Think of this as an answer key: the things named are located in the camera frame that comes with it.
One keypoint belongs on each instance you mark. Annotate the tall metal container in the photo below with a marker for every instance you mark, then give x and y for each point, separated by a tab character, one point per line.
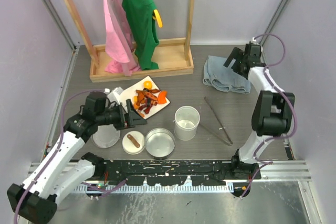
186	121

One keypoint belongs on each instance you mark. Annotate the white square plate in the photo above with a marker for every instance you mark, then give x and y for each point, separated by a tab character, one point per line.
130	92

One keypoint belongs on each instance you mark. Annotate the shallow round metal tin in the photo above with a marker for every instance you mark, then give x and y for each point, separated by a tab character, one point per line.
159	143

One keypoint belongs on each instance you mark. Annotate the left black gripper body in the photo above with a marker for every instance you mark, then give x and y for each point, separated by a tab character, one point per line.
109	116

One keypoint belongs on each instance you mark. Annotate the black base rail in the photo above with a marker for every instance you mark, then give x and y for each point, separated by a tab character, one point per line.
172	172

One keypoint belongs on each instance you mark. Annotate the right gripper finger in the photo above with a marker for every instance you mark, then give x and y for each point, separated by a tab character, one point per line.
232	63
236	54

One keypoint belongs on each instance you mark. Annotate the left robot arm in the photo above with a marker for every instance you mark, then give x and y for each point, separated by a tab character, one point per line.
38	197

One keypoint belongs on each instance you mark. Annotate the white lid with leather strap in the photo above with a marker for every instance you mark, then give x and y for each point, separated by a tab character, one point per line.
133	142

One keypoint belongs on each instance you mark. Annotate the orange salmon slice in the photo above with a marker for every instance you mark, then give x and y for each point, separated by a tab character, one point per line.
161	99

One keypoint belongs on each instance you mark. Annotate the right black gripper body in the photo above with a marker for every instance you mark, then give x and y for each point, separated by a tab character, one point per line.
236	67

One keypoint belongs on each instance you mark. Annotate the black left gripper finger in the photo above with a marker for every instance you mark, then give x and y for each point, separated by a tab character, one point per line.
133	118
122	118

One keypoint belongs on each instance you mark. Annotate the yellow round food piece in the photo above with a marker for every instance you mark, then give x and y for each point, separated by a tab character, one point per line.
148	85

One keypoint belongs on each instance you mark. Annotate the blue denim cloth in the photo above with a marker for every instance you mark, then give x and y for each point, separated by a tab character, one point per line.
222	78

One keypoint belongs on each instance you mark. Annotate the metal tongs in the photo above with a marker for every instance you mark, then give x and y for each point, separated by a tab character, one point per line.
221	134

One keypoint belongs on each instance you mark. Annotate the pink shirt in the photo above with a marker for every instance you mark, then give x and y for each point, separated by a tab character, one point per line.
119	39

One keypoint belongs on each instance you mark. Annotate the wooden clothes rack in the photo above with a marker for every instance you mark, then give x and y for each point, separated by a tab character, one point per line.
173	55

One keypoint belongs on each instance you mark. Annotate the green shirt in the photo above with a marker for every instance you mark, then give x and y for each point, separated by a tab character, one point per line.
139	14

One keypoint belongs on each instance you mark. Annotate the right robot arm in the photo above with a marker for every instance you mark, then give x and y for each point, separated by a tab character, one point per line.
273	115

